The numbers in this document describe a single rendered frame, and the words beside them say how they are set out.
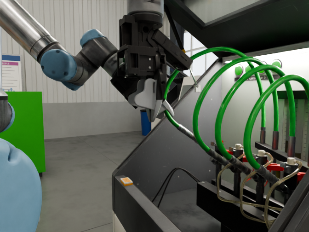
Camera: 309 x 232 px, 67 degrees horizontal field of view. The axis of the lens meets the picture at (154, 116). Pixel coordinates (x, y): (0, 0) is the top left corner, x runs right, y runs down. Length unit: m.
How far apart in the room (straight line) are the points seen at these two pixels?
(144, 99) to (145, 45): 0.11
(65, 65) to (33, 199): 0.46
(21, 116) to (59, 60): 3.21
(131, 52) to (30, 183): 0.33
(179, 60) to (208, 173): 0.78
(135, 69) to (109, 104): 7.01
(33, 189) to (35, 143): 3.71
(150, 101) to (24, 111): 3.39
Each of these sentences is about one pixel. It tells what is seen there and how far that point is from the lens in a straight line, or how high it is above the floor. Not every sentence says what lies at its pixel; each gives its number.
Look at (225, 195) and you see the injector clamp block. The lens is 0.76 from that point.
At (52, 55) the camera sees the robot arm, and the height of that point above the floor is 1.37.
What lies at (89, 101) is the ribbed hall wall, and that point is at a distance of 7.27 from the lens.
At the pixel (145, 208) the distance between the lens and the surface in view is 0.72.
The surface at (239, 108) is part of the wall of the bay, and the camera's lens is 1.10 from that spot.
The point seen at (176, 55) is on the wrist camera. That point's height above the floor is 1.36.
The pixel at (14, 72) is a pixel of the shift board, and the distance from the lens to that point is 6.97.
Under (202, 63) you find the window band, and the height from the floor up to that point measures 2.09.
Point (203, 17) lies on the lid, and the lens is 1.06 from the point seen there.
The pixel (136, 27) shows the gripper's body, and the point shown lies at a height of 1.41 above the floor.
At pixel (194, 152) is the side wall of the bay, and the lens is 1.12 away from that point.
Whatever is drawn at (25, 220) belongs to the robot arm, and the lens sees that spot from 0.19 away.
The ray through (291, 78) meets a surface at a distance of 0.59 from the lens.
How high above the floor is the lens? 1.28
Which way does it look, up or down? 6 degrees down
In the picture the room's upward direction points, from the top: straight up
